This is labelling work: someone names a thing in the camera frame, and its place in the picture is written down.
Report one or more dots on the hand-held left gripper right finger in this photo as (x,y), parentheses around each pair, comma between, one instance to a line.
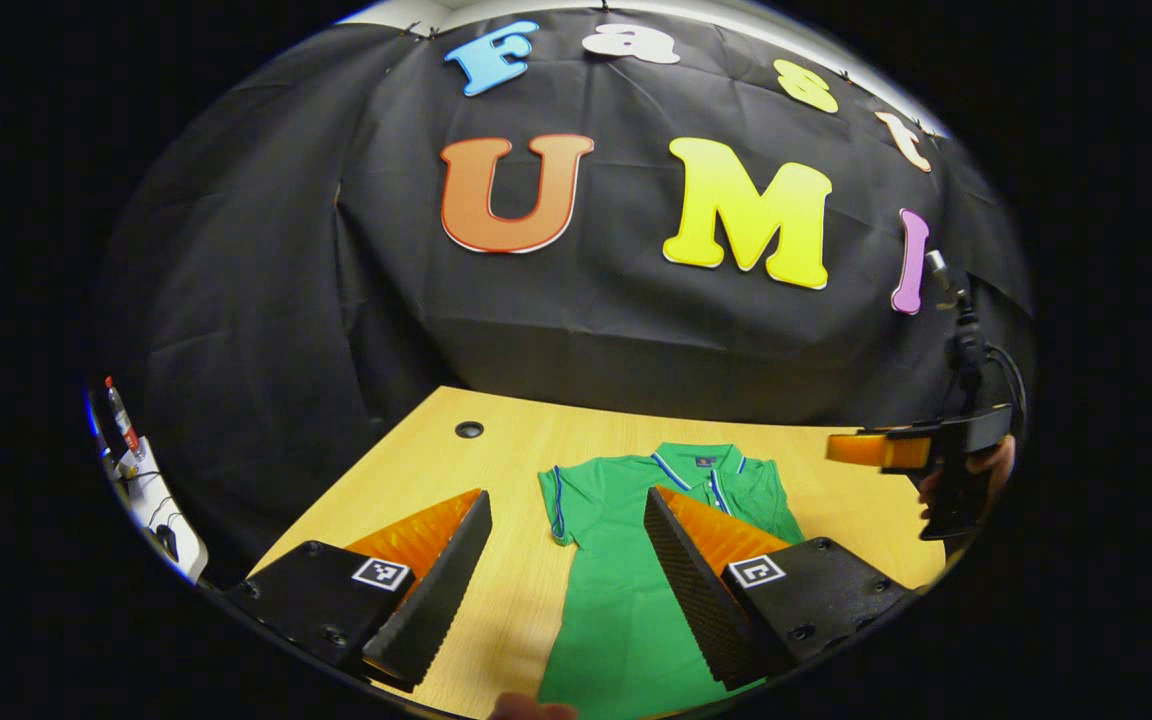
(701,600)

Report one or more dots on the black backdrop cloth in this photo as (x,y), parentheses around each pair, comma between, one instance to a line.
(586,330)

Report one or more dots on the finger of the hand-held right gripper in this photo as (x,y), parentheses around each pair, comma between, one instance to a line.
(876,451)

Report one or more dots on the green T-shirt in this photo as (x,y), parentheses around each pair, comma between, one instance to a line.
(616,600)

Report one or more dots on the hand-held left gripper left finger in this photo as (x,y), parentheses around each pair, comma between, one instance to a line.
(436,600)

